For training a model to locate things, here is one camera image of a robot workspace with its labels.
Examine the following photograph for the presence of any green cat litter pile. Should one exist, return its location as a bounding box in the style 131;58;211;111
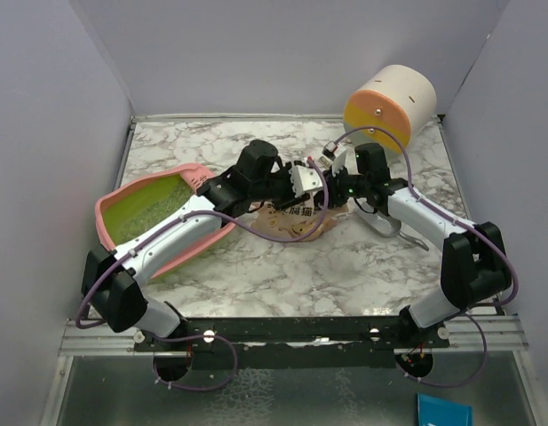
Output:
104;177;194;245

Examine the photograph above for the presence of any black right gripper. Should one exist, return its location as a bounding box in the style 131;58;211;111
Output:
313;163;370;209

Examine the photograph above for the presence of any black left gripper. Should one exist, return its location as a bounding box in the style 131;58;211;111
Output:
250;162;310;211

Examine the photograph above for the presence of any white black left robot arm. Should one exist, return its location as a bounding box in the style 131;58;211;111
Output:
82;139;302;351

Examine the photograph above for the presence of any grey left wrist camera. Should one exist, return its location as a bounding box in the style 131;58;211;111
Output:
290;157;328;198

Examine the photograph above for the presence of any pink green litter box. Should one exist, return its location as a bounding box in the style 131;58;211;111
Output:
95;162;235;286

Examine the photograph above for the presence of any silver metal litter scoop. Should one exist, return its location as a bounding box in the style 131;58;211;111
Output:
353;199;430;251

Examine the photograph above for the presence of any round pastel drawer cabinet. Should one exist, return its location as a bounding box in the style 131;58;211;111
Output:
343;65;437;161

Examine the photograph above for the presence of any blue card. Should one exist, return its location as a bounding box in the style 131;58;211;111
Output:
417;393;473;426

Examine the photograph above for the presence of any peach cat litter bag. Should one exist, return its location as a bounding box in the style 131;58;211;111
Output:
251;200;349;241

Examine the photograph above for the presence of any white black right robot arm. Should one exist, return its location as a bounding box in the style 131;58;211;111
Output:
322;142;512;347

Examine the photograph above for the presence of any aluminium frame profile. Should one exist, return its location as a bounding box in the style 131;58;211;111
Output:
59;320;138;357

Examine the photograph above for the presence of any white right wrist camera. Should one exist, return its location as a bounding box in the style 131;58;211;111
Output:
320;142;347;177

